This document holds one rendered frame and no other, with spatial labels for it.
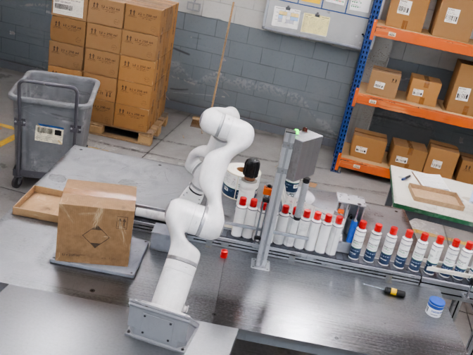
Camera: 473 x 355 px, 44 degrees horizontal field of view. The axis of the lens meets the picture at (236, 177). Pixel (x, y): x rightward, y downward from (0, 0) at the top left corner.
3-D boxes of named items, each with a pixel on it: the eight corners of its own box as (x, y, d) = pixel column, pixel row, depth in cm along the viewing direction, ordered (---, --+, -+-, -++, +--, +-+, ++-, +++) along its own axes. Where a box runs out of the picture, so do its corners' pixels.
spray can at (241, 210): (241, 233, 287) (248, 196, 279) (241, 238, 282) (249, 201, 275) (230, 232, 287) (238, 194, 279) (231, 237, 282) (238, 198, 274)
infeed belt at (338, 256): (415, 273, 290) (418, 266, 289) (419, 282, 282) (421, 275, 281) (90, 209, 290) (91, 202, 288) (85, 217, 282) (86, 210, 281)
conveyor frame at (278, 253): (414, 273, 292) (417, 265, 290) (419, 286, 282) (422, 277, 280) (91, 210, 291) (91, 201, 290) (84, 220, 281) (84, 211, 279)
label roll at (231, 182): (217, 184, 336) (222, 161, 330) (250, 186, 342) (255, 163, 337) (226, 200, 318) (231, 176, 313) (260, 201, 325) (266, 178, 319)
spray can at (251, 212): (251, 234, 287) (260, 198, 279) (251, 240, 283) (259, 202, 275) (241, 233, 287) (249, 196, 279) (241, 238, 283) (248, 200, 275)
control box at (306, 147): (314, 175, 265) (324, 135, 257) (293, 182, 252) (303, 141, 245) (295, 166, 270) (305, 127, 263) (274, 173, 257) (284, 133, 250)
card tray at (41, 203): (91, 203, 298) (92, 196, 297) (74, 226, 274) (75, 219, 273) (34, 191, 298) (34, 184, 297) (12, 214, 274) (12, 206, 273)
